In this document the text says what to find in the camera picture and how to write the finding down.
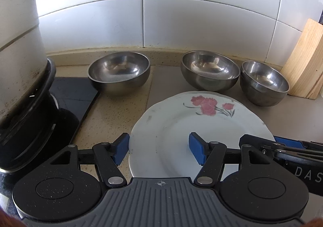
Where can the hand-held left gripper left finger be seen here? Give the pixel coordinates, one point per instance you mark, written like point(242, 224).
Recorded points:
point(121, 147)

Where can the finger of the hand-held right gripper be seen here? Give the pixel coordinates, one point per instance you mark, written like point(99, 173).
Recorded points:
point(287, 141)
point(257, 139)

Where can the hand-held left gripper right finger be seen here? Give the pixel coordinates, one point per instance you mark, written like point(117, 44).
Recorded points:
point(198, 150)

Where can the white plate with pink flower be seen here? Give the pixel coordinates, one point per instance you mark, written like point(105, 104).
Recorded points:
point(171, 126)

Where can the stainless steel bowl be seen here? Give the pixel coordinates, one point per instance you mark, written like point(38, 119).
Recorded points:
point(209, 70)
point(265, 86)
point(118, 75)

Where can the black glass gas stove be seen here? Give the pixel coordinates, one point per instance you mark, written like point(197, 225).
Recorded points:
point(73, 91)

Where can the wooden knife block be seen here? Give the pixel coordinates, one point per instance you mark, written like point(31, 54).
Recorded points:
point(305, 65)

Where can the aluminium pressure cooker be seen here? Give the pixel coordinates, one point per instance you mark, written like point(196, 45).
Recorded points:
point(17, 53)

